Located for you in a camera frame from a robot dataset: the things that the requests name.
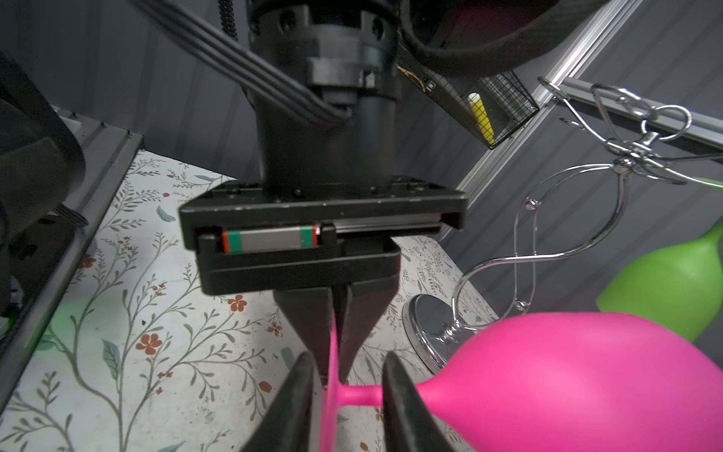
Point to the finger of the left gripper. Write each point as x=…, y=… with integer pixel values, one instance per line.
x=309, y=311
x=359, y=307

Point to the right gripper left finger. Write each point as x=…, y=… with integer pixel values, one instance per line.
x=286, y=426

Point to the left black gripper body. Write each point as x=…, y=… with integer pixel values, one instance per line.
x=246, y=239

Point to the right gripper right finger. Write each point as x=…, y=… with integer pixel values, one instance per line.
x=408, y=425

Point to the pink plastic wine glass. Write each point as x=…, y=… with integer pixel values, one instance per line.
x=578, y=382

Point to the green plastic wine glass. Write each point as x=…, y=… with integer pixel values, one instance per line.
x=678, y=287

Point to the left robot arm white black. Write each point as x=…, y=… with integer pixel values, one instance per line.
x=323, y=82

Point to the yellow item in black basket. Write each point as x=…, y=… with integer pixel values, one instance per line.
x=482, y=119

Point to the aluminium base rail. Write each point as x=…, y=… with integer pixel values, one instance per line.
x=46, y=256

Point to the black wire basket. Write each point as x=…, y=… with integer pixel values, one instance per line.
x=508, y=103

